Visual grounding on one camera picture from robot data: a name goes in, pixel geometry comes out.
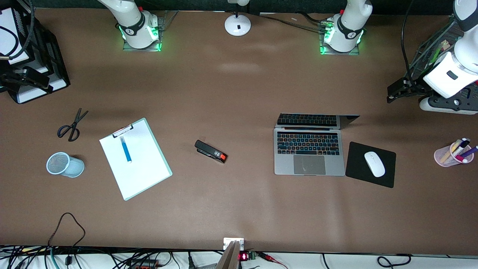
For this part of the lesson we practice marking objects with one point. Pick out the black scissors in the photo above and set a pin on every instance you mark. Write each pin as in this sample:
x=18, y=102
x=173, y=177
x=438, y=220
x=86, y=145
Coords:
x=73, y=125

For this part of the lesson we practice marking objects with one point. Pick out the silver laptop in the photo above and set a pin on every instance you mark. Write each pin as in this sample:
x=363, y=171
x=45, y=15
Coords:
x=309, y=164

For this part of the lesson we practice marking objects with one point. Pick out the black stapler with red tip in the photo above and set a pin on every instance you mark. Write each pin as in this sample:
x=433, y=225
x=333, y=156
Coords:
x=209, y=150

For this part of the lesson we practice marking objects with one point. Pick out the black stacked file tray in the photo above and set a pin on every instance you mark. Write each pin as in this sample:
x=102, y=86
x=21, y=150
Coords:
x=52, y=56

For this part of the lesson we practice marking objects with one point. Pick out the black mouse pad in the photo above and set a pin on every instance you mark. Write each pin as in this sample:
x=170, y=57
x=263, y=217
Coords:
x=356, y=168

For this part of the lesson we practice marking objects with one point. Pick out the purple pen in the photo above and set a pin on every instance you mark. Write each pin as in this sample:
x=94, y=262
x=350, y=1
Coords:
x=471, y=151

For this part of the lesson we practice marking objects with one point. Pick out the light green clipboard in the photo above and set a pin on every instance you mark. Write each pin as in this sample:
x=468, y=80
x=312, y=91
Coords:
x=127, y=197

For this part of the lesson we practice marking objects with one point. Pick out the white marker with black cap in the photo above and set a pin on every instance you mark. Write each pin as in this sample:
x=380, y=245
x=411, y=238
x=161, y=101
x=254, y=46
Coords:
x=462, y=145

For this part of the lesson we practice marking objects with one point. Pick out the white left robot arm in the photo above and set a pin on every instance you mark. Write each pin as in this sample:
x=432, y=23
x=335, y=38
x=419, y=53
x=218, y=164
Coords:
x=347, y=26

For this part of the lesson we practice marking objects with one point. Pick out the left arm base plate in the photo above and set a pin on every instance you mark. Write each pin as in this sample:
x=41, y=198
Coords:
x=325, y=50

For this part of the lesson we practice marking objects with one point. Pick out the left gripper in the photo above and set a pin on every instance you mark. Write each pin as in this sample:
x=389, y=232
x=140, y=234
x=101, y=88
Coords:
x=415, y=87

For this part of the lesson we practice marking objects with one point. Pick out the red clip lead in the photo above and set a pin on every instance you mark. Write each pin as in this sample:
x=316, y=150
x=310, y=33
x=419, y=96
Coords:
x=270, y=257

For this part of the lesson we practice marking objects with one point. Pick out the white paper sheet on clipboard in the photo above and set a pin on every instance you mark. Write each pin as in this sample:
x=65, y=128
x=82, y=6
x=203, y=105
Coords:
x=142, y=164

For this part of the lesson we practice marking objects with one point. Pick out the white paper in file tray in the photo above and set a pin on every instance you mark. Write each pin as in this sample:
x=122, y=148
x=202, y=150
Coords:
x=9, y=41
x=39, y=93

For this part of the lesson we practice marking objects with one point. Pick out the white round stand base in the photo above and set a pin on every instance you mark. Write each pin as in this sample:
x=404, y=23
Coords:
x=238, y=25

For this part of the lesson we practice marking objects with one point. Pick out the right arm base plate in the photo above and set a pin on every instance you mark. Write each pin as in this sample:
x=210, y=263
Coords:
x=158, y=46

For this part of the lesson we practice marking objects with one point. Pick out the pink marker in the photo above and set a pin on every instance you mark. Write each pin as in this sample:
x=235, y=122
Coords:
x=462, y=159

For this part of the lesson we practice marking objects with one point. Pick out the beige pen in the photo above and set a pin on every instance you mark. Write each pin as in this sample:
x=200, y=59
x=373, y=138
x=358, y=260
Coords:
x=450, y=151

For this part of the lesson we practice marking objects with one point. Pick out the circuit module with red display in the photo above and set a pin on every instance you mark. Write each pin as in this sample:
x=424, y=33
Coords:
x=247, y=256

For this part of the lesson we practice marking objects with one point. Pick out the light blue mesh pen cup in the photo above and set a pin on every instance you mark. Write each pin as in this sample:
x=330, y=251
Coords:
x=65, y=165

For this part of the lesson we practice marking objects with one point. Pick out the blue marker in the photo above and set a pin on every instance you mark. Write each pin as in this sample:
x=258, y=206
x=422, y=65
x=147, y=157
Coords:
x=126, y=150

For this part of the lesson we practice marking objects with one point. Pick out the white computer mouse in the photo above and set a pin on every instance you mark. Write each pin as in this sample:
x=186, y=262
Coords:
x=374, y=164

